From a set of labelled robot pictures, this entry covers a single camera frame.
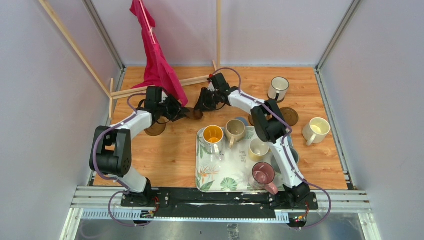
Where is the floral white serving tray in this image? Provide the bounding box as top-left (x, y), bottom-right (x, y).
top-left (195, 126), bottom-right (303, 193)

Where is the dark wooden coaster centre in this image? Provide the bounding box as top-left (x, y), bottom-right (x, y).
top-left (248, 115), bottom-right (255, 126)

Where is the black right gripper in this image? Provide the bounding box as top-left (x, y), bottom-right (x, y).
top-left (193, 88), bottom-right (220, 114)

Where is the magenta cloth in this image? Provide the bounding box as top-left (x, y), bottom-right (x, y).
top-left (130, 0), bottom-right (189, 106)

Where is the white enamel mug black rim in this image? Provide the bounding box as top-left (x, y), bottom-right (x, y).
top-left (267, 76), bottom-right (290, 103)

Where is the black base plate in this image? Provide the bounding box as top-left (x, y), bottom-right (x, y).
top-left (121, 187), bottom-right (319, 220)

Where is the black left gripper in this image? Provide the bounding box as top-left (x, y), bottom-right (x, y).
top-left (157, 94), bottom-right (191, 122)

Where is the glass mug yellow inside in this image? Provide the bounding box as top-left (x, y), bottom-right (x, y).
top-left (202, 125), bottom-right (224, 161)

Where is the dark wooden coaster right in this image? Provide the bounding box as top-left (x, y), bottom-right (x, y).
top-left (280, 107), bottom-right (299, 127)

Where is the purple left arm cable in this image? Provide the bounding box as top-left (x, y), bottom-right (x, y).
top-left (92, 92), bottom-right (153, 228)

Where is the ringed brown coaster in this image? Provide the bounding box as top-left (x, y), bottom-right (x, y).
top-left (185, 107), bottom-right (204, 120)

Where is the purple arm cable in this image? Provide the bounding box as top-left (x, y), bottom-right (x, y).
top-left (92, 92), bottom-right (153, 228)
top-left (211, 67), bottom-right (332, 231)

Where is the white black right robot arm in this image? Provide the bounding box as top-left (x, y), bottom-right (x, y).
top-left (195, 73), bottom-right (311, 209)

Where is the grey ceramic mug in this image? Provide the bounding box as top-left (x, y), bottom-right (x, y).
top-left (271, 146), bottom-right (300, 174)

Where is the cream white mug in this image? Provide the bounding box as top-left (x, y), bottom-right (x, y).
top-left (302, 117), bottom-right (331, 146)

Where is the blue coaster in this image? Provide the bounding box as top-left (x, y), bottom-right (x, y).
top-left (236, 116), bottom-right (249, 127)

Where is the beige ceramic mug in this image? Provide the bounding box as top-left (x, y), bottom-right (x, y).
top-left (224, 119), bottom-right (247, 149)

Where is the pink ceramic mug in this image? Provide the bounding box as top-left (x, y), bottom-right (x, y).
top-left (249, 162), bottom-right (279, 195)

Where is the amber brown coaster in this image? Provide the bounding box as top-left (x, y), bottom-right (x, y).
top-left (144, 122), bottom-right (167, 137)

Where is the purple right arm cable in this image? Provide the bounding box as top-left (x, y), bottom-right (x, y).
top-left (211, 67), bottom-right (332, 231)

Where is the wooden drying rack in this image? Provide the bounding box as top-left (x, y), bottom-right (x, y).
top-left (38, 0), bottom-right (227, 119)

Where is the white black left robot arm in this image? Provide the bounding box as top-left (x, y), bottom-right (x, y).
top-left (89, 86), bottom-right (190, 207)

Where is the pale yellow mug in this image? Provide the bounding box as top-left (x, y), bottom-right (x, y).
top-left (248, 138), bottom-right (270, 162)

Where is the dark wooden coaster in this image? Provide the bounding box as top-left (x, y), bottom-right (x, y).
top-left (248, 115), bottom-right (255, 126)
top-left (280, 107), bottom-right (299, 127)

